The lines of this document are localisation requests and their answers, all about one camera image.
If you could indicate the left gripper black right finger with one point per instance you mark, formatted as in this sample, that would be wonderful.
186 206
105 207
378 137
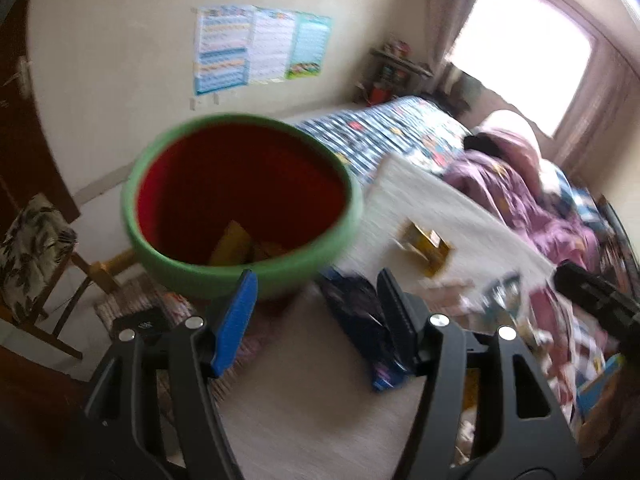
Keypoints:
406 316

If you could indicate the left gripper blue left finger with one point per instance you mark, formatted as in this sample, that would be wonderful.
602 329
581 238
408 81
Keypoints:
232 323

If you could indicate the dark blue snack wrapper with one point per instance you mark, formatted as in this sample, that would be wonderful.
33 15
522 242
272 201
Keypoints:
353 302

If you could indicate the small yellow snack packet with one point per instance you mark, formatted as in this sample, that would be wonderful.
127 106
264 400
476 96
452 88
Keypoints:
428 245

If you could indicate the orange snack bag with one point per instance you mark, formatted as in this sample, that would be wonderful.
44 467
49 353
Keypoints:
236 247

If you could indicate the pink white snack wrapper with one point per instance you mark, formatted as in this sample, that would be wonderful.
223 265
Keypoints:
450 298

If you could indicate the purple floral quilt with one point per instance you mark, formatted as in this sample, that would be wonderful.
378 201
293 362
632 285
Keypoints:
500 190

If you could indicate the smartphone with lit screen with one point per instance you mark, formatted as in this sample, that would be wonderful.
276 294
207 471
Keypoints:
149 323

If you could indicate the grey towel mat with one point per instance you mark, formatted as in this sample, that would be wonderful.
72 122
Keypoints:
474 407

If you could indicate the red bin with green rim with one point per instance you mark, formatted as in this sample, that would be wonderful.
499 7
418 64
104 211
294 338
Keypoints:
279 183

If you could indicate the pink pillow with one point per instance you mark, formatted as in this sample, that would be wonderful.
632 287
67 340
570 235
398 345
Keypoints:
514 137

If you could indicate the blue plaid cartoon bedsheet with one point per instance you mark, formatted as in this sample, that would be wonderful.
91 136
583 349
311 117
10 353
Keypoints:
410 127

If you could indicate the floral cushion wooden chair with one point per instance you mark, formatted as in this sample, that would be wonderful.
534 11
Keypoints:
37 249

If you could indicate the small cluttered side table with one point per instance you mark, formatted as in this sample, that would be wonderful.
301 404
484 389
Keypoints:
387 76

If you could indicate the dark brown wooden door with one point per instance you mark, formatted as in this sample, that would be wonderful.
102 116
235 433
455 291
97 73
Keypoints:
27 164

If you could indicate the bright curtained window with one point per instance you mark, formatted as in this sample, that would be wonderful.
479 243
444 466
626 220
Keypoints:
528 52

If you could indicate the teal number wall poster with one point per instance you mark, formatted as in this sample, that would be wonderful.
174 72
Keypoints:
311 37

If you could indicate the white chart wall poster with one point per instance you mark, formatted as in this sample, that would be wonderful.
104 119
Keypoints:
271 44

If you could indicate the blue alphabet wall poster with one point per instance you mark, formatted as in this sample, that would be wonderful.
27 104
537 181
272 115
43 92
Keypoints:
222 41

